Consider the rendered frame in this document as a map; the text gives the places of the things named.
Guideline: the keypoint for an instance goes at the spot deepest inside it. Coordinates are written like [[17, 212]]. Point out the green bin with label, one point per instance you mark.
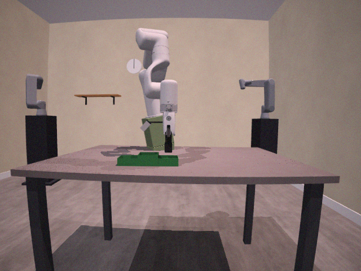
[[148, 159]]

